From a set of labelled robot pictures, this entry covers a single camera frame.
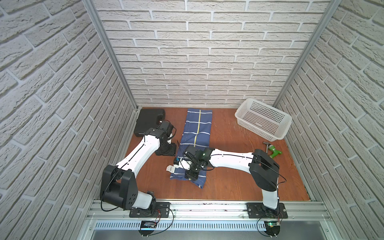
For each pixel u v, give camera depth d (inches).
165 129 26.3
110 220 28.0
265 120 43.7
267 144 38.4
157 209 28.6
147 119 40.8
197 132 40.8
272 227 27.8
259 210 28.6
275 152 37.2
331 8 27.4
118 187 16.3
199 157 25.8
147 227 28.0
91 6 27.4
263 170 18.7
